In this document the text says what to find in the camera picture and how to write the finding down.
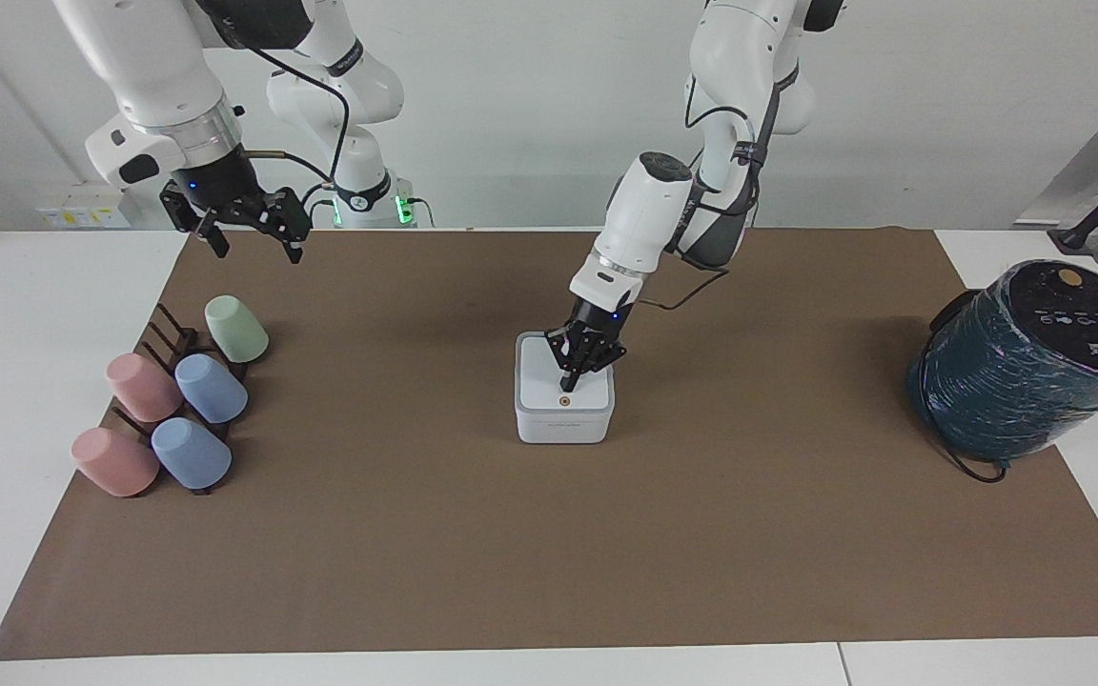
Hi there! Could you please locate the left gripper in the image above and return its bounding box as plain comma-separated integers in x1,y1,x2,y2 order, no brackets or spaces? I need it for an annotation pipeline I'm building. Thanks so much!
546,297,635,394

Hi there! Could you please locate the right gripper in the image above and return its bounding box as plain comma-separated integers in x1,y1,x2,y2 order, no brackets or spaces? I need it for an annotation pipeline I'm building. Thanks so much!
159,148,313,266

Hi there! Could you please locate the white square box device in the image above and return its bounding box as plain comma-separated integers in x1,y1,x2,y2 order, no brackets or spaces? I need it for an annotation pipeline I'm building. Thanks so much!
514,330,618,446

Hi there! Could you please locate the green cup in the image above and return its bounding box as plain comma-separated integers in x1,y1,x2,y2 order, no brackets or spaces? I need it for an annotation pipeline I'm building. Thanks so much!
204,294,271,365

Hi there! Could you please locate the black cup rack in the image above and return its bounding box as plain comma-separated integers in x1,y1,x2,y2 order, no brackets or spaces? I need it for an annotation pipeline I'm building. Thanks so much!
111,302,251,495

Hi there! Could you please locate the blue cup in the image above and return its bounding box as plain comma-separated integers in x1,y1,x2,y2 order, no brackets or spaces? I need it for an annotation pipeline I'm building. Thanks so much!
174,353,250,425
151,416,234,492

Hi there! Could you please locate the pink cup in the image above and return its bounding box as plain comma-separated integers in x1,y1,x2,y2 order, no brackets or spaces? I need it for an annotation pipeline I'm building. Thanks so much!
71,427,162,499
106,353,185,424

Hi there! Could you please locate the plastic-wrapped dark teal appliance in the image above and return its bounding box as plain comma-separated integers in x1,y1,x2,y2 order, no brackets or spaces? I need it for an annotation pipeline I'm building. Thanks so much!
907,258,1098,467

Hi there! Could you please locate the black cable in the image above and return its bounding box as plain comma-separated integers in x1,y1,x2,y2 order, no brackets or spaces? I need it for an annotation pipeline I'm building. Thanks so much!
625,248,732,313
242,46,353,188

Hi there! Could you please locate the white wall socket strip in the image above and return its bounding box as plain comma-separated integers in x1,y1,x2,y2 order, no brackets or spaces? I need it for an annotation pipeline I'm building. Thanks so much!
34,193,132,231

